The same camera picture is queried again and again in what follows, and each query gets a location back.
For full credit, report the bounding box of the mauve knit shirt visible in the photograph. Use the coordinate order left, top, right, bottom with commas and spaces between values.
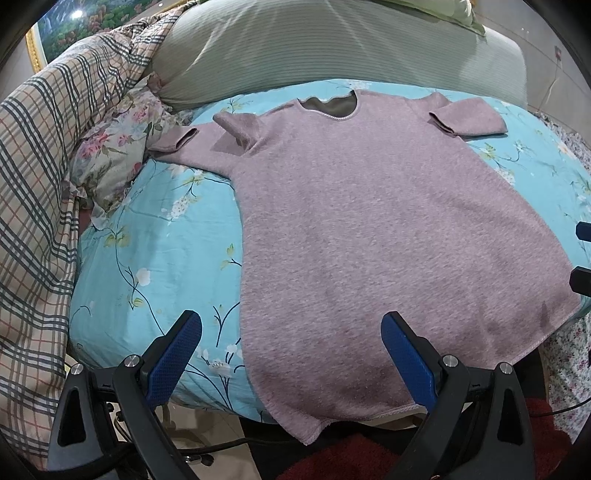
150, 91, 580, 444

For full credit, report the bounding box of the plaid beige blanket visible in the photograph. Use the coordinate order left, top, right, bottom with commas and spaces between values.
1, 9, 181, 468

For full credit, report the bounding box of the light green pillow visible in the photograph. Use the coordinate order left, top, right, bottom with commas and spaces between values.
390, 0, 486, 36

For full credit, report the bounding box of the green striped pillow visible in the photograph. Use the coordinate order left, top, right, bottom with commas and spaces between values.
150, 1, 527, 109

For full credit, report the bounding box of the turquoise floral bed sheet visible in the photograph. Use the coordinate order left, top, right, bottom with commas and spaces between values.
70, 100, 590, 422

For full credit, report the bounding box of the framed landscape painting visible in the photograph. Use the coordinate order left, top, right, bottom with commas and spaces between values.
25, 0, 163, 73

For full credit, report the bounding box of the floral pink pillow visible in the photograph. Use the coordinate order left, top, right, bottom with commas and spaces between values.
68, 74, 193, 231

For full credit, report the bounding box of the red cloth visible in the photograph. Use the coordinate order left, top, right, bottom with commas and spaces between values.
276, 396, 574, 480

